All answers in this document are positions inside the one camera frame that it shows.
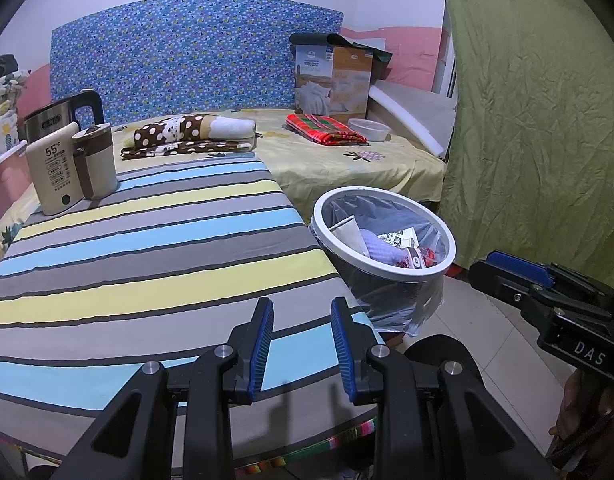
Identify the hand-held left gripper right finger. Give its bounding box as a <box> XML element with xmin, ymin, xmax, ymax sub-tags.
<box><xmin>330</xmin><ymin>296</ymin><xmax>558</xmax><ymax>480</ymax></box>

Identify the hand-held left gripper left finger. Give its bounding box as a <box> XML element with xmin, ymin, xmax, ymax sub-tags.
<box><xmin>62</xmin><ymin>297</ymin><xmax>275</xmax><ymax>480</ymax></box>

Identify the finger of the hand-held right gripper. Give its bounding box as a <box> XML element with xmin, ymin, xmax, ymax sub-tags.
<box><xmin>487</xmin><ymin>250</ymin><xmax>614</xmax><ymax>306</ymax></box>
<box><xmin>469</xmin><ymin>259</ymin><xmax>552</xmax><ymax>333</ymax></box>

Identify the white round trash bin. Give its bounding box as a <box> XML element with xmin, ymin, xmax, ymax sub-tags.
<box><xmin>309</xmin><ymin>186</ymin><xmax>458</xmax><ymax>336</ymax></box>

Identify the floral paper packet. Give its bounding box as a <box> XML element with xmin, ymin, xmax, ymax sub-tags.
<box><xmin>377</xmin><ymin>226</ymin><xmax>419</xmax><ymax>250</ymax></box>

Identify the light purple tissue packet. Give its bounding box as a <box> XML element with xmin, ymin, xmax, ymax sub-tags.
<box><xmin>359</xmin><ymin>229</ymin><xmax>403</xmax><ymax>265</ymax></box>

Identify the translucent bin liner bag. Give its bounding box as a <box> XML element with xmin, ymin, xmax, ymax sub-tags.
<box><xmin>319</xmin><ymin>192</ymin><xmax>450</xmax><ymax>336</ymax></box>

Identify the person's right hand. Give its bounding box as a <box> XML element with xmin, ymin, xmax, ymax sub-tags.
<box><xmin>549</xmin><ymin>370</ymin><xmax>614</xmax><ymax>466</ymax></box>

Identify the colourful striped mat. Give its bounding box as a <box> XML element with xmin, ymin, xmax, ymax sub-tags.
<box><xmin>237</xmin><ymin>417</ymin><xmax>380</xmax><ymax>473</ymax></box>

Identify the striped table cloth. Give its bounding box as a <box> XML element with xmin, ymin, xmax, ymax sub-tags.
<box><xmin>0</xmin><ymin>152</ymin><xmax>388</xmax><ymax>466</ymax></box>

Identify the green curtain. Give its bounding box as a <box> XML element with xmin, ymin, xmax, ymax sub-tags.
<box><xmin>432</xmin><ymin>0</ymin><xmax>614</xmax><ymax>291</ymax></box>

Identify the yellow bed sheet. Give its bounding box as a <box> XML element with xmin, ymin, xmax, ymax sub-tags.
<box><xmin>0</xmin><ymin>107</ymin><xmax>448</xmax><ymax>271</ymax></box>

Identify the white foam board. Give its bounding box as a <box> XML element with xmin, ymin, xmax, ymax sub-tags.
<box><xmin>368</xmin><ymin>82</ymin><xmax>455</xmax><ymax>161</ymax></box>

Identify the white plastic bowl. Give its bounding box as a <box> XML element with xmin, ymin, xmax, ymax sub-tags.
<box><xmin>348</xmin><ymin>118</ymin><xmax>391</xmax><ymax>143</ymax></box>

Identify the red plaid cloth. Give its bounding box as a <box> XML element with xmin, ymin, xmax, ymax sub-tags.
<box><xmin>286</xmin><ymin>113</ymin><xmax>369</xmax><ymax>147</ymax></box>

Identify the brown polka dot blanket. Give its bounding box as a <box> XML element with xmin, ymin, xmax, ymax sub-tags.
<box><xmin>120</xmin><ymin>114</ymin><xmax>258</xmax><ymax>161</ymax></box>

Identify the brown and white mug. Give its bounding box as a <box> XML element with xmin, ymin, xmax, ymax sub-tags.
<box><xmin>71</xmin><ymin>122</ymin><xmax>119</xmax><ymax>200</ymax></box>

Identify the cardboard bedding box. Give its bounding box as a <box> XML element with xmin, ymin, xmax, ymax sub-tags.
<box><xmin>293</xmin><ymin>44</ymin><xmax>373</xmax><ymax>122</ymax></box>

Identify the cream product box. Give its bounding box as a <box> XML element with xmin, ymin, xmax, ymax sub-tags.
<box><xmin>26</xmin><ymin>121</ymin><xmax>83</xmax><ymax>217</ymax></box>

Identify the pink cloth cover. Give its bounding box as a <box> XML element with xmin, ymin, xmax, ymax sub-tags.
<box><xmin>0</xmin><ymin>160</ymin><xmax>33</xmax><ymax>241</ymax></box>

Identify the blue floral headboard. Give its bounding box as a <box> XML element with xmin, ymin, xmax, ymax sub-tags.
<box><xmin>50</xmin><ymin>0</ymin><xmax>344</xmax><ymax>126</ymax></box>

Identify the steel electric kettle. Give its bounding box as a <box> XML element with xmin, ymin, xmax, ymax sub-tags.
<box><xmin>24</xmin><ymin>89</ymin><xmax>105</xmax><ymax>143</ymax></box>

